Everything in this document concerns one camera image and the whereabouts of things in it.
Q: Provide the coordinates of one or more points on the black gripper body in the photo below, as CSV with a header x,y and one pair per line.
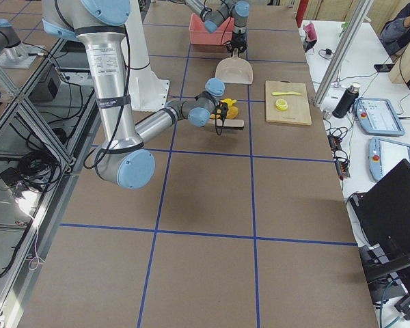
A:
x,y
221,108
238,37

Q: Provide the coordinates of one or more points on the yellow toy corn cob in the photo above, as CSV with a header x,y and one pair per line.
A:
x,y
229,101

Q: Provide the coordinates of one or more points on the beige hand brush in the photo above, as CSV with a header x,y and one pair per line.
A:
x,y
229,124

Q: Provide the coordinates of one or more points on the beige plastic dustpan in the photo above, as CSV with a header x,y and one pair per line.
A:
x,y
235,70

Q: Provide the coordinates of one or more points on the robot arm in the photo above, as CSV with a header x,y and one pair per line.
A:
x,y
104,28
234,13

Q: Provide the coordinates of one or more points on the pink plastic bin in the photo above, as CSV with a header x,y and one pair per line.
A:
x,y
199,35

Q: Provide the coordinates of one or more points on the yellow lemon slice toy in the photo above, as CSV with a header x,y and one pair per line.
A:
x,y
281,104

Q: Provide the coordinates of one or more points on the yellow plastic knife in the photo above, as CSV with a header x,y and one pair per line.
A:
x,y
290,93

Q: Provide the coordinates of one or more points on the pink cloth on stand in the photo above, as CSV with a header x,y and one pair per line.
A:
x,y
310,37

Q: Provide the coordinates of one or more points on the wooden cutting board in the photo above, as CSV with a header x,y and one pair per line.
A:
x,y
298,106

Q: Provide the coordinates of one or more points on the black water bottle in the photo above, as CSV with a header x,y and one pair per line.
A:
x,y
348,98

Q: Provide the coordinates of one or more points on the black power strip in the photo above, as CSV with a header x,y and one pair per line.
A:
x,y
340,157

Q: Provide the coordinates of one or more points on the upper teach pendant tablet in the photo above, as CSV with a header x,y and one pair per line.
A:
x,y
376,116

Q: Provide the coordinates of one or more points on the teach pendant tablet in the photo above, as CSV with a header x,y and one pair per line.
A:
x,y
384,155
376,116

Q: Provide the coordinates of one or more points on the person in background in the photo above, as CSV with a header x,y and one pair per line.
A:
x,y
395,34

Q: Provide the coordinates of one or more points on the lower teach pendant tablet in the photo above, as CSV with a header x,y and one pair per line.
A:
x,y
384,155

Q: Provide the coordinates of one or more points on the black monitor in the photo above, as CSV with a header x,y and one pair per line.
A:
x,y
384,216

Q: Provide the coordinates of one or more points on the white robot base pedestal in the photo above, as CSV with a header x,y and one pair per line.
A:
x,y
147,91

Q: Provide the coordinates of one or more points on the aluminium frame post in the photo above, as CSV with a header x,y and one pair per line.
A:
x,y
344,44

